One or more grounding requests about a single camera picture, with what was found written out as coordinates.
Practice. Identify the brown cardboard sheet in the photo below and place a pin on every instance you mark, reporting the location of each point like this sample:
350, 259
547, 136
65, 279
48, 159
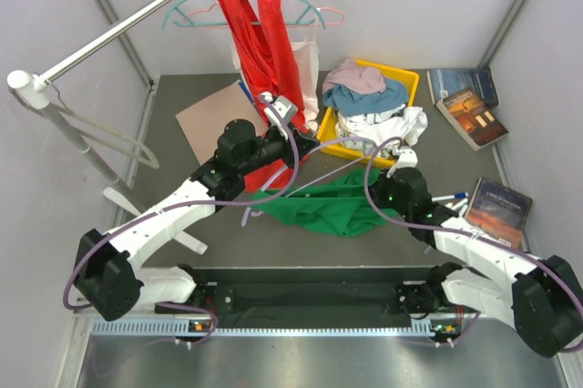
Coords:
203, 122

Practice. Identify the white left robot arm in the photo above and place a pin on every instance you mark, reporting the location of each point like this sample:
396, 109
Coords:
109, 271

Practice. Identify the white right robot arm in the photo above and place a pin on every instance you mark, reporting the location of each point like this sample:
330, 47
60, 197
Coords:
540, 299

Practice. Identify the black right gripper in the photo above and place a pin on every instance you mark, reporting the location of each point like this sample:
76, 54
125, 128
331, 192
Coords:
377, 189

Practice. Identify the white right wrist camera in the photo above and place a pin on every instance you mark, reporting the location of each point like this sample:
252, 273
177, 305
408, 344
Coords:
403, 157

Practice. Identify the lavender plastic hanger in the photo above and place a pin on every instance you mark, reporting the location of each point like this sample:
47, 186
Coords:
247, 213

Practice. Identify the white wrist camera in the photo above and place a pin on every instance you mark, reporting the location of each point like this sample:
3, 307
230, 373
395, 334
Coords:
403, 157
279, 111

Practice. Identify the red tank top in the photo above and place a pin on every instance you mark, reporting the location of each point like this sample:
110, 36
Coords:
264, 49

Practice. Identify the clear plastic hanger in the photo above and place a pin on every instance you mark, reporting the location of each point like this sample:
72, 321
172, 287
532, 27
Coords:
105, 135

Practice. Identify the blue garment in bin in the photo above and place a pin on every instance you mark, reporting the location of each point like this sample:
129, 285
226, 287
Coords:
351, 103

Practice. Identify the pink garment in bin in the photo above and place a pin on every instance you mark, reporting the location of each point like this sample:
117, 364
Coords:
360, 79

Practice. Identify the yellow plastic bin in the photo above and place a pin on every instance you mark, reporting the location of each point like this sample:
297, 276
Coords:
326, 133

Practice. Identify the dark sunset cover book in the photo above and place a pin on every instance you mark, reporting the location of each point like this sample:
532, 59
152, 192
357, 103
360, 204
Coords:
499, 211

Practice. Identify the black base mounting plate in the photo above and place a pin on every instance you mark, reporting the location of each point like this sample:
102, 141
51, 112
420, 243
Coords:
346, 281

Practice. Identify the blue hardcover book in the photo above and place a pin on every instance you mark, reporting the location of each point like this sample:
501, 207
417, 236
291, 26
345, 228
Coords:
445, 82

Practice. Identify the metal clothes rail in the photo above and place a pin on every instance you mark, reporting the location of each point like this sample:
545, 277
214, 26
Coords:
116, 30

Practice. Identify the red cap marker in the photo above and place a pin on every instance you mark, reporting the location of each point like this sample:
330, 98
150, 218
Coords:
460, 207

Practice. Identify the blue cap marker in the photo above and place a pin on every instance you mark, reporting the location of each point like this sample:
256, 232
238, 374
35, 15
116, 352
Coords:
458, 195

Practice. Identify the green tank top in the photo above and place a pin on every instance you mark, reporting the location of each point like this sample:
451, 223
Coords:
337, 208

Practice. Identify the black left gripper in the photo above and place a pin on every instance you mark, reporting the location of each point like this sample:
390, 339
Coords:
286, 147

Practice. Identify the orange cover paperback book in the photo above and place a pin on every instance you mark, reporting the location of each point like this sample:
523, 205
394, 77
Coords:
472, 119

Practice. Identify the grey slotted cable duct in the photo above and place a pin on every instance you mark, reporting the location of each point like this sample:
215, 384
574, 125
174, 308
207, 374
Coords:
188, 328

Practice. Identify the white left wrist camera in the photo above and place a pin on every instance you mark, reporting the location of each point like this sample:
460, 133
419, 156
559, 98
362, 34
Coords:
279, 111

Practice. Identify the white patterned garment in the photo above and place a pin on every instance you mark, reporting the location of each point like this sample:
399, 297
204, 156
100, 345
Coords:
370, 130

